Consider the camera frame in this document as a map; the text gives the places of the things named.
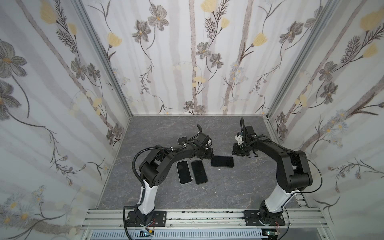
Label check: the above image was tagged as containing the black phone case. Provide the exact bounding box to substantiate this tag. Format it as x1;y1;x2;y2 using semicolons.
190;160;209;185
210;155;235;169

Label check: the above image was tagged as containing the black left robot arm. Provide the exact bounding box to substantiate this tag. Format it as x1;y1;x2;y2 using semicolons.
123;125;214;227

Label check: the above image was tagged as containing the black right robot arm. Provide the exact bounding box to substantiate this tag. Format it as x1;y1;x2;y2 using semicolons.
232;118;313;227

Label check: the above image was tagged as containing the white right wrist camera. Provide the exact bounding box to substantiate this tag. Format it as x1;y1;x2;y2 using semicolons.
235;135;244;146

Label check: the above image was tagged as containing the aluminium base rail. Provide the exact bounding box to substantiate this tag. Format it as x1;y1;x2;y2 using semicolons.
81;195;334;240

